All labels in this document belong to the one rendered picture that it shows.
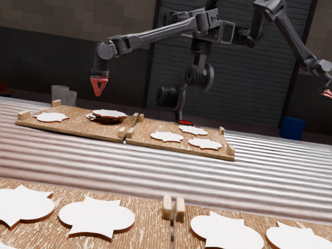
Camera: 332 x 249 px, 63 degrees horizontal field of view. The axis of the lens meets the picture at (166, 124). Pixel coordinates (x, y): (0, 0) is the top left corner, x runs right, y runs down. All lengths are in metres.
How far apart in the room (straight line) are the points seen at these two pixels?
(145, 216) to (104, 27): 5.53
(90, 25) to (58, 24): 0.65
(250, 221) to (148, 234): 0.24
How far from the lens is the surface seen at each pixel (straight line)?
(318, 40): 6.69
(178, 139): 1.07
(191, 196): 0.73
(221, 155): 1.02
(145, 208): 0.62
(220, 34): 1.95
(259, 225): 0.67
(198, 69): 1.90
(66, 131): 1.07
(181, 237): 0.56
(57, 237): 0.54
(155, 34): 1.18
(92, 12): 6.06
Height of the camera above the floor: 1.27
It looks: 15 degrees down
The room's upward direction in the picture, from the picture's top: 9 degrees clockwise
